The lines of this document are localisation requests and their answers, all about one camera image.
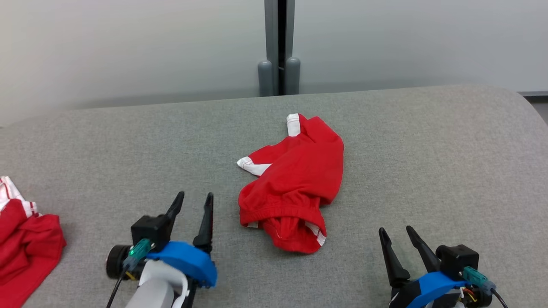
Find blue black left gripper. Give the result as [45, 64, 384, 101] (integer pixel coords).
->
[147, 191, 218, 308]

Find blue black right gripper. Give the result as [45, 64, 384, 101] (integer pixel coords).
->
[378, 226, 466, 308]

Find red shorts with white trim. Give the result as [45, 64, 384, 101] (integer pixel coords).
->
[237, 113, 345, 255]

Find red shirt with white sleeves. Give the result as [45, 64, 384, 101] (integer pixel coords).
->
[0, 176, 67, 308]

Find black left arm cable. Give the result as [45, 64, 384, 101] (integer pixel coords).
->
[106, 239, 153, 308]

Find grey partition post with gap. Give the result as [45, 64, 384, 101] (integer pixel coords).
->
[257, 0, 301, 97]

